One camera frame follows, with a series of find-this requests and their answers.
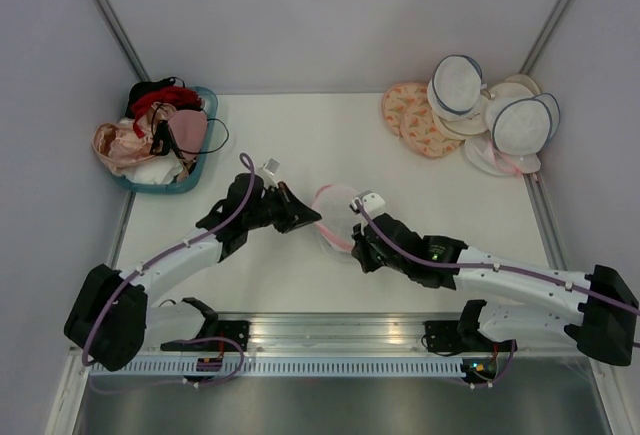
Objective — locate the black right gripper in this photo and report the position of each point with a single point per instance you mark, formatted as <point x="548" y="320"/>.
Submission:
<point x="359" y="251"/>

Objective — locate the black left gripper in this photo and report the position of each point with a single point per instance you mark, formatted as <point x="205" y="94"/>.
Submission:
<point x="294" y="211"/>

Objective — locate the white mesh bag pink zipper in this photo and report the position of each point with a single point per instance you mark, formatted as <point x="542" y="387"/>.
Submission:
<point x="335" y="228"/>

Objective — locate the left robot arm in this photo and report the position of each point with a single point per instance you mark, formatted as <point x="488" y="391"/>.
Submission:
<point x="119" y="312"/>

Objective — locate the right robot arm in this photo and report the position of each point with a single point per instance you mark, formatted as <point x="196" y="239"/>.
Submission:
<point x="595" y="312"/>

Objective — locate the dusty pink bra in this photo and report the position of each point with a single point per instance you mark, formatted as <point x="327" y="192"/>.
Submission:
<point x="188" y="130"/>

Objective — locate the white bra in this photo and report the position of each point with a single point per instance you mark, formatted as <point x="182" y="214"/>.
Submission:
<point x="159" y="171"/>

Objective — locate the black bra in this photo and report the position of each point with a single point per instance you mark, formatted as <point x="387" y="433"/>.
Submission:
<point x="156" y="118"/>

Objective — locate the flat white bag pink trim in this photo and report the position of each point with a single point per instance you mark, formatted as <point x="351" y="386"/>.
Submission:
<point x="481" y="153"/>

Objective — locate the floral peach laundry bag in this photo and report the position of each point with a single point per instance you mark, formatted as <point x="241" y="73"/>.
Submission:
<point x="403" y="98"/>

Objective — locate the red lace bra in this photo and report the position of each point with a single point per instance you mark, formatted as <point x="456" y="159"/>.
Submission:
<point x="179" y="97"/>

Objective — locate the white mesh bag blue trim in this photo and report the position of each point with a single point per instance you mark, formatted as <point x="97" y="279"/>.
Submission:
<point x="454" y="90"/>

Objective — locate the peach satin bra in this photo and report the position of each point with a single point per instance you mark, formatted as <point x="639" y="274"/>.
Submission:
<point x="120" y="146"/>

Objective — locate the large white bag blue trim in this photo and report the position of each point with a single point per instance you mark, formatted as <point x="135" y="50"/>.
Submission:
<point x="522" y="126"/>

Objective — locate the cream laundry bag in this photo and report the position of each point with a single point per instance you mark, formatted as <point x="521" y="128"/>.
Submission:
<point x="461" y="127"/>

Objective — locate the teal plastic basket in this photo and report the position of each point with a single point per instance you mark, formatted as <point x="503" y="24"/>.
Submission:
<point x="192" y="171"/>

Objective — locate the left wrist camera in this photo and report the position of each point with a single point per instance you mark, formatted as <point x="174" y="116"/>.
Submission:
<point x="270" y="168"/>

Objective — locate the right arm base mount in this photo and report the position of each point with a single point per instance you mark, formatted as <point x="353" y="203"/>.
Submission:
<point x="442" y="338"/>

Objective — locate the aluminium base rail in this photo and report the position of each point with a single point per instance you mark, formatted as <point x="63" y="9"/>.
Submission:
<point x="317" y="333"/>

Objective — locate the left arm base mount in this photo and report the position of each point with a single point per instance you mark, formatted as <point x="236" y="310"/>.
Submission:
<point x="225" y="332"/>

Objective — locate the aluminium side rail right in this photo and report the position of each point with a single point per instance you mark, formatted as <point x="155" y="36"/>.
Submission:
<point x="545" y="221"/>

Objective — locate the aluminium frame post left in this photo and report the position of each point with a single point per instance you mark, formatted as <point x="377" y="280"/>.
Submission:
<point x="119" y="33"/>

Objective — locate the aluminium frame post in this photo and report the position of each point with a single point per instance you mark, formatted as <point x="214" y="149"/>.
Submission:
<point x="545" y="35"/>
<point x="119" y="33"/>

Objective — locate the white slotted cable duct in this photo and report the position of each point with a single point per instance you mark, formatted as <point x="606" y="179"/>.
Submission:
<point x="193" y="366"/>

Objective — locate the aluminium frame post right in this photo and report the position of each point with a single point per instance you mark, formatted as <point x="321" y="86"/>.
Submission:
<point x="545" y="35"/>

